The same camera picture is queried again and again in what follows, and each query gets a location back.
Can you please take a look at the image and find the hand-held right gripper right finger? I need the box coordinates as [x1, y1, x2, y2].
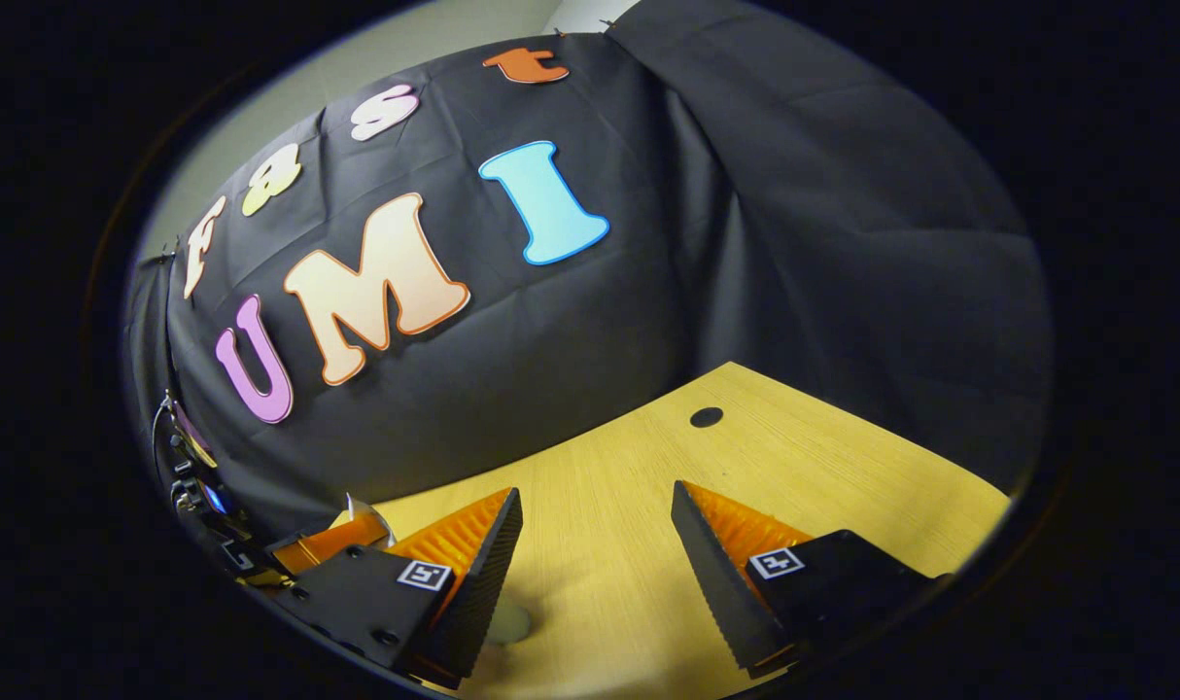
[671, 479, 941, 680]

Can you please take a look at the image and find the wooden desktop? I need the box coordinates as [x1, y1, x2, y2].
[332, 362, 1014, 700]

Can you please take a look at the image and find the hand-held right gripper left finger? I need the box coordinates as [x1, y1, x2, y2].
[274, 486, 524, 682]

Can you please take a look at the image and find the black backdrop cloth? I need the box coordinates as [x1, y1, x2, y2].
[123, 0, 1053, 545]

